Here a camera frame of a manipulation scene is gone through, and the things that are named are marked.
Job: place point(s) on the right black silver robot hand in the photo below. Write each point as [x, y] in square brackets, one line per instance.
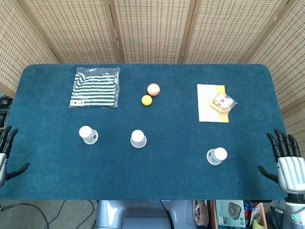
[290, 171]

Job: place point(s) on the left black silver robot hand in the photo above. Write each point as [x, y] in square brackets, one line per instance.
[3, 164]

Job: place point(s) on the paper cup with green fern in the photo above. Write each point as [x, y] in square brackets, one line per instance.
[88, 135]

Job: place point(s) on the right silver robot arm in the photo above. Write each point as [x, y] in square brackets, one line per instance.
[295, 212]

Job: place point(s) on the paper cup with large blue flower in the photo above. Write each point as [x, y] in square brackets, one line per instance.
[216, 156]

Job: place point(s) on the paper cup with black text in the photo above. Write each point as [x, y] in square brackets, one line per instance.
[138, 139]

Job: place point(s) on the teal product box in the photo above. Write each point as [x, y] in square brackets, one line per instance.
[230, 213]

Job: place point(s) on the beige crumpled bag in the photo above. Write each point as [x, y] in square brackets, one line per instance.
[202, 212]

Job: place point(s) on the wrapped sandwich bread packet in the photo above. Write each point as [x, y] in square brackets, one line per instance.
[221, 102]

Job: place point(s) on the white and yellow booklet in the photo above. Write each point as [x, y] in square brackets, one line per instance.
[205, 105]

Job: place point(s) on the woven bamboo screen panel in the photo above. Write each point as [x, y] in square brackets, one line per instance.
[286, 59]
[152, 31]
[71, 31]
[16, 52]
[228, 31]

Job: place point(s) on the striped shirt in plastic bag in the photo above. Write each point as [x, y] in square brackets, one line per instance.
[95, 89]

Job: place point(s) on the blue carpet table mat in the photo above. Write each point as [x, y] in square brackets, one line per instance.
[152, 171]

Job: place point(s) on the yellow ball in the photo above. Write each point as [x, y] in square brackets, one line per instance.
[146, 100]

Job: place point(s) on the pink orange ball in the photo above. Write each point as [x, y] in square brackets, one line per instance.
[153, 89]

